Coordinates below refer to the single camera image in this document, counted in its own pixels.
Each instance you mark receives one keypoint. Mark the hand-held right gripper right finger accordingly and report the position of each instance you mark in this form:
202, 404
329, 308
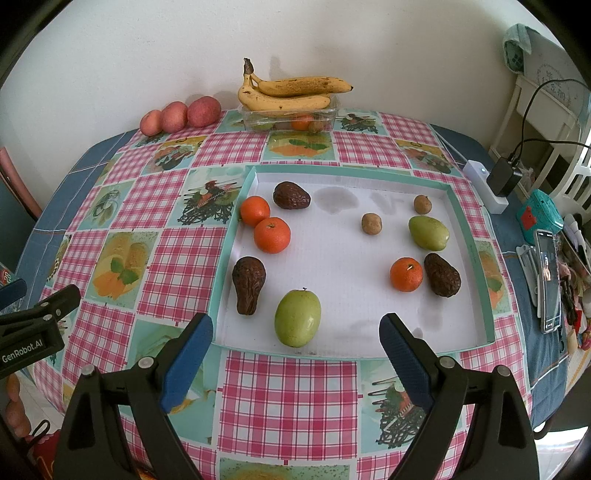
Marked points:
406, 364

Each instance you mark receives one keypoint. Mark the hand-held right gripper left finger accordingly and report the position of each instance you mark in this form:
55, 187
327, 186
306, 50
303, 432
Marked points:
187, 364

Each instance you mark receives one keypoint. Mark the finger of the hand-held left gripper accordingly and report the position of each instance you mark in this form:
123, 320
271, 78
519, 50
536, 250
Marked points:
11, 293
62, 297

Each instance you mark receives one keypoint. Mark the orange tangerine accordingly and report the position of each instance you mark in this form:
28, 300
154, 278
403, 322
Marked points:
272, 235
255, 211
406, 274

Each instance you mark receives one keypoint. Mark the dark brown avocado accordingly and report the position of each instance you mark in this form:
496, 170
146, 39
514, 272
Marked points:
442, 274
249, 285
291, 194

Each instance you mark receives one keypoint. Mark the white tray with teal rim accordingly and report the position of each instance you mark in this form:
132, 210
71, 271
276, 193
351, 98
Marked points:
341, 277

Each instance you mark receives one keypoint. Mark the small brown round fruit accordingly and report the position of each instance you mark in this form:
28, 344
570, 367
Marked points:
422, 204
371, 223

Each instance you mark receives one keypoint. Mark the person's left hand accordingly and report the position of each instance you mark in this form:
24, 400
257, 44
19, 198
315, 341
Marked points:
16, 413

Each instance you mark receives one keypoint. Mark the pink checked printed tablecloth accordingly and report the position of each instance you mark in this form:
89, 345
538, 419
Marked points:
286, 397

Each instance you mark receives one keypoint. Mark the pink chair back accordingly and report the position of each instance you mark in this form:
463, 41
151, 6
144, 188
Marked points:
7, 157

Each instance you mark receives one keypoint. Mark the smartphone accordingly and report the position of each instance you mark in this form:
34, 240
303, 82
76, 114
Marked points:
548, 295

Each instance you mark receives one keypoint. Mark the white power strip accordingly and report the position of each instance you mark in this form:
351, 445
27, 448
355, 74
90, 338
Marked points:
496, 204

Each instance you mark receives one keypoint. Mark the teal pouch with red label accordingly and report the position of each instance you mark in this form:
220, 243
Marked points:
542, 207

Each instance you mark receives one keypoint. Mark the black charger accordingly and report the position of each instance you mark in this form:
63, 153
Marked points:
503, 180

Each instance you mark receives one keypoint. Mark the clear plastic container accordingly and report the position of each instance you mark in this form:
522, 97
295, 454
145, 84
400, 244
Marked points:
258, 121

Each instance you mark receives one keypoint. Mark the brown fruit inside clear container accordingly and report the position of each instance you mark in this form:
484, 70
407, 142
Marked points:
316, 125

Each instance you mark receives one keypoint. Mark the tangerine inside clear container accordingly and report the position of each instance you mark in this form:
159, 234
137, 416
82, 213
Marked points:
301, 122

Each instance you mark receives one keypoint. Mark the white chair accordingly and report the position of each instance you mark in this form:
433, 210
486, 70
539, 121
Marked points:
524, 97

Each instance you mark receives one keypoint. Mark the banana bunch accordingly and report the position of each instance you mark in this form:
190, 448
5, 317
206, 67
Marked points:
295, 86

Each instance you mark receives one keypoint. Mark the teal patterned cloth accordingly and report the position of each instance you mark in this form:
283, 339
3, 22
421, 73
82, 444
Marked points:
515, 46

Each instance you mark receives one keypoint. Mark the white printed cushion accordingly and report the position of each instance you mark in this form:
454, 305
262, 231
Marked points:
549, 60

